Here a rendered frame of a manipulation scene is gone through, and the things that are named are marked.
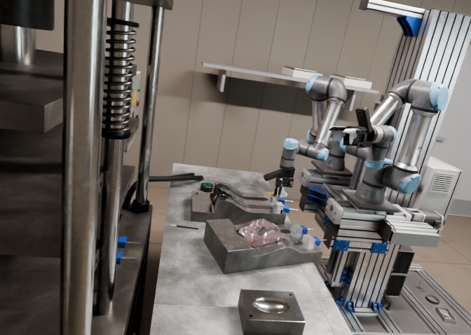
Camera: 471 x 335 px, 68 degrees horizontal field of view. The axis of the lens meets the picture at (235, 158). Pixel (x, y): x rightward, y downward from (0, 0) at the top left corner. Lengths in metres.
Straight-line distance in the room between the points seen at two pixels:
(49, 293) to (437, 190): 2.00
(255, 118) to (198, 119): 0.66
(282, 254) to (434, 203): 1.09
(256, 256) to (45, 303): 0.85
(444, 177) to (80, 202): 2.02
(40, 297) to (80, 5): 0.70
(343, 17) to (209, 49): 1.52
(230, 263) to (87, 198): 0.94
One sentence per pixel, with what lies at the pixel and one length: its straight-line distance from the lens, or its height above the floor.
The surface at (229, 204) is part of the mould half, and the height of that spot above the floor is 0.92.
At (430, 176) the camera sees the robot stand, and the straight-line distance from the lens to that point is 2.28.
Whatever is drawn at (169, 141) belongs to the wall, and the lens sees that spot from 4.11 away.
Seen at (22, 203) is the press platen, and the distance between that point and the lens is 0.90.
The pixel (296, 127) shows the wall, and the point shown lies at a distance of 4.27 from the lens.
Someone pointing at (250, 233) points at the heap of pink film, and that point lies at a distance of 1.66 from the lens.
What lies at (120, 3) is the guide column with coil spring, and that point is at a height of 1.74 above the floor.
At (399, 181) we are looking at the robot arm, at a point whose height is 1.21.
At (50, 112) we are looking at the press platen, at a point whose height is 1.52.
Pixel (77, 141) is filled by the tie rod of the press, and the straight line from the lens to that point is 0.62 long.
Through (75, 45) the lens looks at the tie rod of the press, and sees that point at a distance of 0.59.
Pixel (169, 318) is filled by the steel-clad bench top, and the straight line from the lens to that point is 1.31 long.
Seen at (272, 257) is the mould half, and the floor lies 0.85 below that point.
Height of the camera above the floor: 1.68
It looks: 17 degrees down
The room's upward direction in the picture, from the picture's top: 10 degrees clockwise
